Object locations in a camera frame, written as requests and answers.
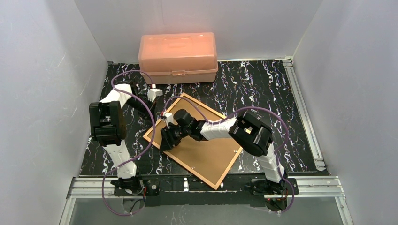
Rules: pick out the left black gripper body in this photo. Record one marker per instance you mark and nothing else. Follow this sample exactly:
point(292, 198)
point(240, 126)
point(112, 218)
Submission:
point(146, 103)

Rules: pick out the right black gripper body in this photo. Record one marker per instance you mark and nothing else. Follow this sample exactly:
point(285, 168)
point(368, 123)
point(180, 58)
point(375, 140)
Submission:
point(169, 136)

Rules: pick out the brown wooden picture frame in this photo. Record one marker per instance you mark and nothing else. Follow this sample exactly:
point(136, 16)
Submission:
point(217, 183)

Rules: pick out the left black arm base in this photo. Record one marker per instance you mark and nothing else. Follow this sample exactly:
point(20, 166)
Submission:
point(135, 186)

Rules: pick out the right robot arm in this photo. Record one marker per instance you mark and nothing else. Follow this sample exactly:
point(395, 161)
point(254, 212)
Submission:
point(253, 135)

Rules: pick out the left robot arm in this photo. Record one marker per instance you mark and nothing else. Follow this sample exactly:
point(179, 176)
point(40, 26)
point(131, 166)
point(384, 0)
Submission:
point(108, 125)

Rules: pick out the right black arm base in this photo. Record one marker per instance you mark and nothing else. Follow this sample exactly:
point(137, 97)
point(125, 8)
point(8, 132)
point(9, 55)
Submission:
point(266, 187)

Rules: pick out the pink plastic storage box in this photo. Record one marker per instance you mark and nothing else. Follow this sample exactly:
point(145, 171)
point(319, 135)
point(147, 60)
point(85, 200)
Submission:
point(178, 58)

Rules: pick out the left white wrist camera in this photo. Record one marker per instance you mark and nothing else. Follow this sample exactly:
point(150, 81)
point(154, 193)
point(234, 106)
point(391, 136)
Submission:
point(153, 94)

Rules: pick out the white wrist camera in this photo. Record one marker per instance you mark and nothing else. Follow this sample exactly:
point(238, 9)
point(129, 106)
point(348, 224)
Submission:
point(153, 94)
point(167, 117)

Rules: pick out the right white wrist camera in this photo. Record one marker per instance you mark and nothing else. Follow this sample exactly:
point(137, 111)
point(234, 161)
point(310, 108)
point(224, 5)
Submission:
point(167, 117)

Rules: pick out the aluminium front rail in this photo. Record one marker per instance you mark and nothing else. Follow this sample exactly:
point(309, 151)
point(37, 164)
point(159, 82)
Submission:
point(307, 186)

